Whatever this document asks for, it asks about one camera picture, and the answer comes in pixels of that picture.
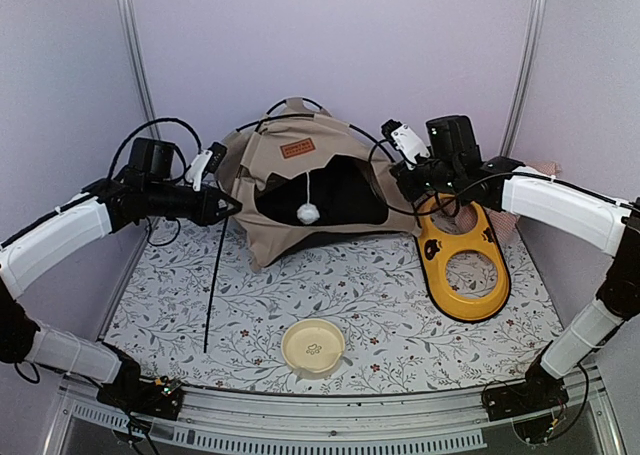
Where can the white pompom tent toy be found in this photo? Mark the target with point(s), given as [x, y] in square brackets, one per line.
[308, 213]

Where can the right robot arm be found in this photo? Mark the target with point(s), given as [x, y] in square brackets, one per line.
[611, 225]

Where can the beige pet tent fabric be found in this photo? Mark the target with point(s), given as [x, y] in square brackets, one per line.
[305, 178]

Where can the floral table mat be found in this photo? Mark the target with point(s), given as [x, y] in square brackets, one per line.
[371, 288]

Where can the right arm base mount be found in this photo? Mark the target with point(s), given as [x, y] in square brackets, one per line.
[525, 400]

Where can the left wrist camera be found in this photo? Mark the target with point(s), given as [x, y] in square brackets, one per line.
[204, 163]

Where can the front aluminium rail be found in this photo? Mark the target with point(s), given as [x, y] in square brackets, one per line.
[447, 422]

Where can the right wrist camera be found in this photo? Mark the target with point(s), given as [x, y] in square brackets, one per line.
[411, 147]

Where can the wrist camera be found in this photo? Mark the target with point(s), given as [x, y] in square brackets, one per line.
[411, 147]
[204, 163]

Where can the right aluminium frame post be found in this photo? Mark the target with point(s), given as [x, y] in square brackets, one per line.
[533, 31]

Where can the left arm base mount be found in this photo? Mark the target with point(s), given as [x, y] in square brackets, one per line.
[135, 396]

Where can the pink checkered cushion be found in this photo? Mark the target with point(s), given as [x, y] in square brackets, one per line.
[504, 223]

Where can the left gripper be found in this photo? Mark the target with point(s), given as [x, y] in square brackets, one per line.
[208, 210]

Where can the black tent pole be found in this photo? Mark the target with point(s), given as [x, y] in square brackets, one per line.
[303, 108]
[215, 270]

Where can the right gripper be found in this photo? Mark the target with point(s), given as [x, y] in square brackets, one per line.
[411, 190]

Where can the cream paw print bowl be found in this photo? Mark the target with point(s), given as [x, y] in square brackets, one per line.
[313, 348]

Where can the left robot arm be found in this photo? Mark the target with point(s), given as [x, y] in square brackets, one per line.
[144, 188]

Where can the left aluminium frame post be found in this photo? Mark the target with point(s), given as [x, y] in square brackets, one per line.
[128, 20]

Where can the yellow double bowl holder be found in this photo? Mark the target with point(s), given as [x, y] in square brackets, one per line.
[465, 271]

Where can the aluminium frame post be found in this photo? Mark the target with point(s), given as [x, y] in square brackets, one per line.
[128, 20]
[533, 31]

